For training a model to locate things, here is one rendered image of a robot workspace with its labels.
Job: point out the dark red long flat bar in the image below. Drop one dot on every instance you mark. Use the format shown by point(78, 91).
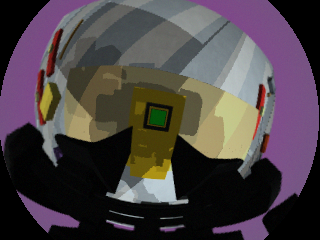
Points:
point(52, 53)
point(39, 95)
point(260, 105)

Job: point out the purple shallow tray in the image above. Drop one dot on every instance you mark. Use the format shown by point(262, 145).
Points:
point(58, 153)

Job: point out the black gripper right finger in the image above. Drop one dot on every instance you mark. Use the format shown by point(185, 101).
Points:
point(191, 168)

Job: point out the tan flat rectangular panel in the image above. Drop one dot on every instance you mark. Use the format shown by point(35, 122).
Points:
point(98, 100)

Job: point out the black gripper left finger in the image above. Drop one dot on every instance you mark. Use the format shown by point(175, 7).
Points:
point(106, 157)

